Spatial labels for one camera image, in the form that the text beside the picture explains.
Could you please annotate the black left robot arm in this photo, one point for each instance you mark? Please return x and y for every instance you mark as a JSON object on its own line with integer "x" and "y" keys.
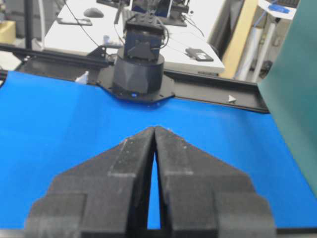
{"x": 138, "y": 71}

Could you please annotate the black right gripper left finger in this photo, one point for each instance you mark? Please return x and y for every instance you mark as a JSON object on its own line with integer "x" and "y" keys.
{"x": 107, "y": 196}

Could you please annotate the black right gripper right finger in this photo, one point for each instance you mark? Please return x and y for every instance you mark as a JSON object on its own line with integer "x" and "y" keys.
{"x": 204, "y": 197}

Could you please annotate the black phone on desk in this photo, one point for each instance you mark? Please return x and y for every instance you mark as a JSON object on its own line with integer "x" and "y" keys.
{"x": 198, "y": 55}

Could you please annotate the black aluminium frame rail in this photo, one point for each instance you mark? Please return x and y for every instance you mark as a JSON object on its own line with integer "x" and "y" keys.
{"x": 200, "y": 88}

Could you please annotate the blue table mat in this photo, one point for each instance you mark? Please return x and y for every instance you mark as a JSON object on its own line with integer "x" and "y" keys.
{"x": 49, "y": 125}

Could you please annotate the white desk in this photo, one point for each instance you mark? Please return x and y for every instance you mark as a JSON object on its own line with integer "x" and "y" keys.
{"x": 87, "y": 34}

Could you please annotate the black computer mouse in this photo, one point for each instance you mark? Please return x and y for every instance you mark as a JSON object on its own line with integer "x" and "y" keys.
{"x": 93, "y": 13}

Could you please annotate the green board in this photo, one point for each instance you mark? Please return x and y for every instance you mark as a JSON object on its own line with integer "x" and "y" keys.
{"x": 290, "y": 89}

